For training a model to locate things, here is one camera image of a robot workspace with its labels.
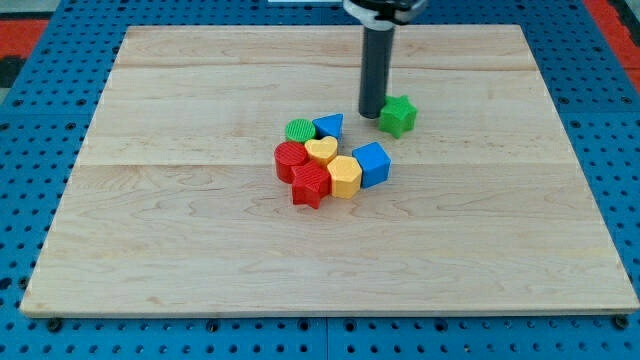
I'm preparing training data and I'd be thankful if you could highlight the yellow hexagon block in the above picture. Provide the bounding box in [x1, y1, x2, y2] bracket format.
[327, 155, 362, 199]

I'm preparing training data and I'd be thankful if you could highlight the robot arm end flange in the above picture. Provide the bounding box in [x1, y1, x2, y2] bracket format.
[342, 0, 429, 31]

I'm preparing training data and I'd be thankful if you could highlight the red cylinder block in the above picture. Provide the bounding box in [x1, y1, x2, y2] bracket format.
[274, 141, 309, 184]

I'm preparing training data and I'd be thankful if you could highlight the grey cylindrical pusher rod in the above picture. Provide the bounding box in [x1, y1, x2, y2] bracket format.
[359, 27, 395, 119]

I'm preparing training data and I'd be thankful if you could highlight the red star block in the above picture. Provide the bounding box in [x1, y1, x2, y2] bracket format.
[291, 161, 331, 209]

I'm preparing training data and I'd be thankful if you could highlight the blue triangle block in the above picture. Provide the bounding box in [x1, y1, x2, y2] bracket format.
[312, 113, 344, 141]

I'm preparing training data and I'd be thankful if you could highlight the green cylinder block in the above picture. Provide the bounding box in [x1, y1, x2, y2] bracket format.
[285, 118, 316, 144]

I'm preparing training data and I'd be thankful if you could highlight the yellow heart block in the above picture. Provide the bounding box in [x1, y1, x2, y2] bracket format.
[304, 136, 338, 168]

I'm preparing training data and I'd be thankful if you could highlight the blue cube block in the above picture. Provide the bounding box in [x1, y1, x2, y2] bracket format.
[352, 142, 391, 188]

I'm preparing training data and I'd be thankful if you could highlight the light wooden board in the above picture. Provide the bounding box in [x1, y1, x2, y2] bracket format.
[21, 25, 639, 318]

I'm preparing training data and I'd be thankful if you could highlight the green star block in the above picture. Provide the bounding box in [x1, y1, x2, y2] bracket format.
[378, 95, 418, 139]

